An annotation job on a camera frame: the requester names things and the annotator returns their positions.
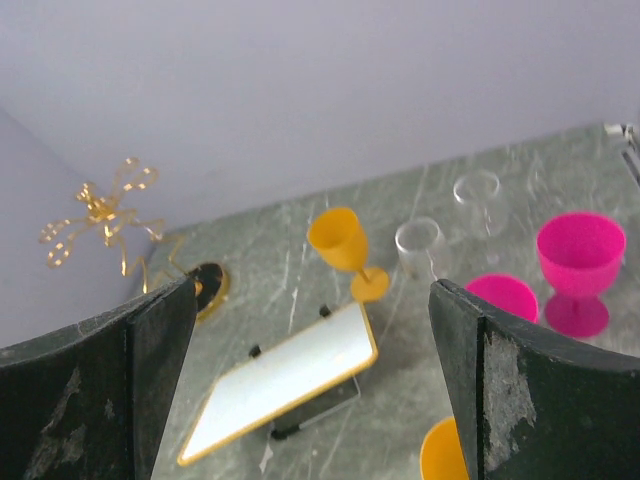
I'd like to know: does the pink wine glass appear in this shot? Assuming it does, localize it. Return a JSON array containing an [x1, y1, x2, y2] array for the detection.
[[466, 273, 539, 323], [536, 211, 627, 339]]

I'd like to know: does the yellow wine glass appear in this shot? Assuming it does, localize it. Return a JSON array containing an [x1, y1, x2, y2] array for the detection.
[[420, 416, 469, 480], [307, 206, 390, 303]]

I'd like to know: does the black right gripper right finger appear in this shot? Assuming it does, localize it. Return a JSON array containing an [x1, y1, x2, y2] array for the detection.
[[429, 279, 639, 479]]

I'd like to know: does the gold wire wine glass rack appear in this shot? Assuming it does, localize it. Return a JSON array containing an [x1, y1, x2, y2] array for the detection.
[[38, 157, 231, 323]]

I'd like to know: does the black wire tablet stand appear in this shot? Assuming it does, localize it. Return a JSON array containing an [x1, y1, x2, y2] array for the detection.
[[248, 303, 376, 441]]

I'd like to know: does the yellow wine glass front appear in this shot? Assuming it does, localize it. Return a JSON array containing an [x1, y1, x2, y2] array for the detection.
[[307, 206, 390, 303]]

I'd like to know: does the clear wine glass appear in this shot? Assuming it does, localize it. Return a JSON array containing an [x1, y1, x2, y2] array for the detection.
[[395, 217, 454, 282], [453, 169, 510, 266]]

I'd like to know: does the white tablet yellow frame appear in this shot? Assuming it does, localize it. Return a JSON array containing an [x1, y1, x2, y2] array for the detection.
[[177, 302, 378, 466]]

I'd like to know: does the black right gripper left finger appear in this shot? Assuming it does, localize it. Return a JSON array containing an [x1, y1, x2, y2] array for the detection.
[[1, 279, 197, 479]]

